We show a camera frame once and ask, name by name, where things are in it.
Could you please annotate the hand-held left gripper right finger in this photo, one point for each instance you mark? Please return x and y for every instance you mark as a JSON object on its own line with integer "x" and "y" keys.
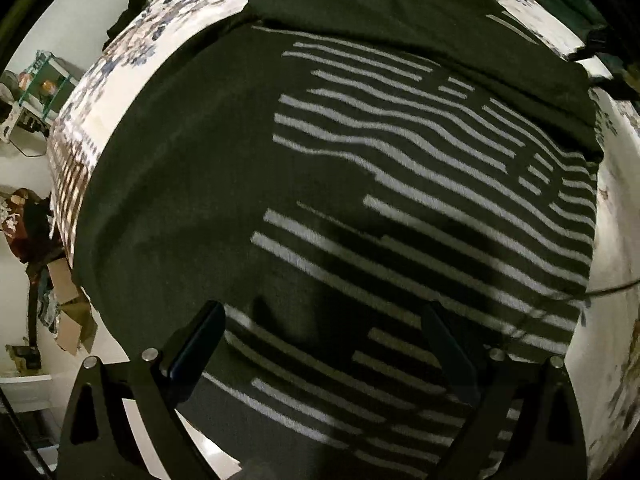
{"x": 452, "y": 347}

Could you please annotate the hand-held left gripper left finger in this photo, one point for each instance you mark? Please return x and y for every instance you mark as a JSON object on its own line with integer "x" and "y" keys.
{"x": 196, "y": 345}

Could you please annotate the black striped sweater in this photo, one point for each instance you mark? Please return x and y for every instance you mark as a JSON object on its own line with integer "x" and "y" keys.
{"x": 310, "y": 210}

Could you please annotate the cardboard box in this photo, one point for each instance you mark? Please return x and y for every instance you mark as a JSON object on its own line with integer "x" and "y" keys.
{"x": 70, "y": 305}

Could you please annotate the dark red patterned cloth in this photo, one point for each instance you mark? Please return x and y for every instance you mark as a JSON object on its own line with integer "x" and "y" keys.
{"x": 22, "y": 225}

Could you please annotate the floral bed sheet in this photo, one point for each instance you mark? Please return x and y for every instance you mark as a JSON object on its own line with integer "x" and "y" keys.
{"x": 120, "y": 90}

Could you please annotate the green shelf rack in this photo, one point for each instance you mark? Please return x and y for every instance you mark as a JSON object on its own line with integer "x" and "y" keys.
{"x": 42, "y": 80}

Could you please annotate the black garment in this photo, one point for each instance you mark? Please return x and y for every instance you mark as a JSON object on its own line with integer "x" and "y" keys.
{"x": 129, "y": 7}

